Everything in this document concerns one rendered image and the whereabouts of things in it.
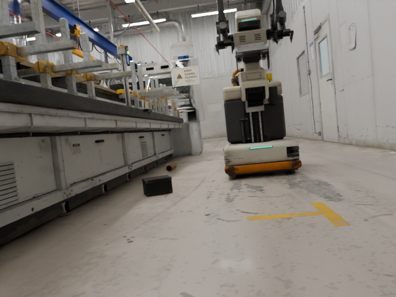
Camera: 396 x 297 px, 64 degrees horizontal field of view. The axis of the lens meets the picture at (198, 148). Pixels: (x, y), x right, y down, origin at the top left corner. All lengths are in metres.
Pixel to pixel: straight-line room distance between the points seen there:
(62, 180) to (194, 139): 3.92
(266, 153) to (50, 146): 1.60
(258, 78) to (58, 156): 1.65
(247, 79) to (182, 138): 3.37
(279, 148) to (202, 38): 10.20
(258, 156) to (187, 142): 3.39
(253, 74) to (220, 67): 9.58
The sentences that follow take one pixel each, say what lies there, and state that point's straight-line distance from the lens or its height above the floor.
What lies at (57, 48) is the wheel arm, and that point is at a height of 0.82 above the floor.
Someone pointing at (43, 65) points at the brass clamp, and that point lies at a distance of 1.66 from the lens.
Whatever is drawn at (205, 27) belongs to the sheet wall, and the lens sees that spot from 12.66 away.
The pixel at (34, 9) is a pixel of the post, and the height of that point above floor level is 1.08.
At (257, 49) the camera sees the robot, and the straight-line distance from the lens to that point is 2.67.
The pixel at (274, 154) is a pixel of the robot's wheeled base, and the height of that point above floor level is 0.18.
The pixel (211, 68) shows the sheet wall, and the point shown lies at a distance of 12.30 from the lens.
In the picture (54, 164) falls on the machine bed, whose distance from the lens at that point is 2.11.
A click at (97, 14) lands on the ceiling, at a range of 12.38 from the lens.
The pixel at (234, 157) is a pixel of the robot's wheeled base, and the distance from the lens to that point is 2.64.
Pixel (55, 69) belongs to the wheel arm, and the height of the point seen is 0.80.
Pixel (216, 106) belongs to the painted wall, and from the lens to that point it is 12.09.
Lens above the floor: 0.43
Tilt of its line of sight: 3 degrees down
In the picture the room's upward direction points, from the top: 6 degrees counter-clockwise
